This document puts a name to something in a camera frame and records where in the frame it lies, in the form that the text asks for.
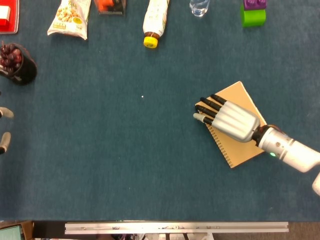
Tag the dark red grapes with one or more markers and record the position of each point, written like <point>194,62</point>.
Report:
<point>10,57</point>

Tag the green screen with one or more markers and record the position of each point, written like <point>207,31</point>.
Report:
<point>10,233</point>

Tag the red tray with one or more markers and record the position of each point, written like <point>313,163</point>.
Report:
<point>14,23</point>

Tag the purple plastic toy brick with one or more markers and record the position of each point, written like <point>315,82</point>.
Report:
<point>253,3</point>

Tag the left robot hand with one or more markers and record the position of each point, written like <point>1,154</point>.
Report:
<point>6,112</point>

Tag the aluminium rail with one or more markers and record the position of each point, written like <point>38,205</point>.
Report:
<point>175,228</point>

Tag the green and purple block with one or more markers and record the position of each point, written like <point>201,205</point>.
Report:
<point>252,17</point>

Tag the white and red block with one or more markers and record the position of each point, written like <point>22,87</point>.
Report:
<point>4,12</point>

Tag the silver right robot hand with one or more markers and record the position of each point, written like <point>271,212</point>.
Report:
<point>237,122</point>

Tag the black mesh cup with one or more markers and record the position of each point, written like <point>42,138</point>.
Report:
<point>27,72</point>

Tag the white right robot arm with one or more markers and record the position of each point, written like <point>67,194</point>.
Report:
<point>287,147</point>

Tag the yellow spiral notebook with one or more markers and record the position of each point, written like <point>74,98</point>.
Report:
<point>237,152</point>

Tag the white bottle yellow cap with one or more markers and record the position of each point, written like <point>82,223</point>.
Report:
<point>155,20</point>

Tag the white snack bag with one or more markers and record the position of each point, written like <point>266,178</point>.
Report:
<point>70,20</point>

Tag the clear water bottle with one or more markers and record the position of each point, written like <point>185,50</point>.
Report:
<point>199,7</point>

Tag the clear box with red toy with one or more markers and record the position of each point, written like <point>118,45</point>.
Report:
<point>110,6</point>

